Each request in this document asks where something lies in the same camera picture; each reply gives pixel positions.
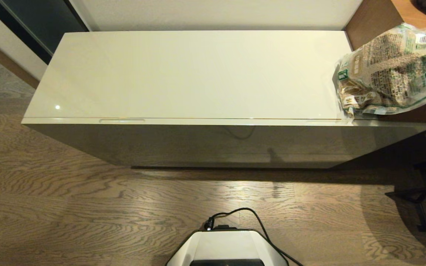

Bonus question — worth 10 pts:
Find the brown and green snack bag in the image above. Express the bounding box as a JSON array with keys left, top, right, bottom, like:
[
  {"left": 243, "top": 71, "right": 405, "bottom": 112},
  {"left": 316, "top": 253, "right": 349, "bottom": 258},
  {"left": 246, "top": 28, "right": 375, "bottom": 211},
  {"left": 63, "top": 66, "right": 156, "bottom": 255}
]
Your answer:
[{"left": 332, "top": 18, "right": 426, "bottom": 119}]

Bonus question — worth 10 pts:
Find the beige glossy cabinet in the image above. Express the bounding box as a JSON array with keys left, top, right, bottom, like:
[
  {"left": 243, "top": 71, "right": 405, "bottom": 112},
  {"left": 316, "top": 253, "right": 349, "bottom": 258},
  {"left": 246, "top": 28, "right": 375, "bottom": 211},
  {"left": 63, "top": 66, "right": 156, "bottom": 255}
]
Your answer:
[{"left": 21, "top": 30, "right": 426, "bottom": 169}]

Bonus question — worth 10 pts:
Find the brown wooden side cabinet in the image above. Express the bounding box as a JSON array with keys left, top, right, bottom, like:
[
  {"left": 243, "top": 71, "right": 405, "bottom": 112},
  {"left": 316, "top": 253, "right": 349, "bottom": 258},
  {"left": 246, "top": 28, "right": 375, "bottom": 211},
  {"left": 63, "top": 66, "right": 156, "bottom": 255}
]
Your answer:
[{"left": 344, "top": 0, "right": 426, "bottom": 125}]

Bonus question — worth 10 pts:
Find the dark door panel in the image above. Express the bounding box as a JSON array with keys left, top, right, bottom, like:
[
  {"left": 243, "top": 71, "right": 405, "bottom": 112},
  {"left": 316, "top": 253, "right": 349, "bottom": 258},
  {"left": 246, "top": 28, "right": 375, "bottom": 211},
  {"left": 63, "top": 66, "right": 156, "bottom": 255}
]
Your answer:
[{"left": 0, "top": 0, "right": 90, "bottom": 65}]

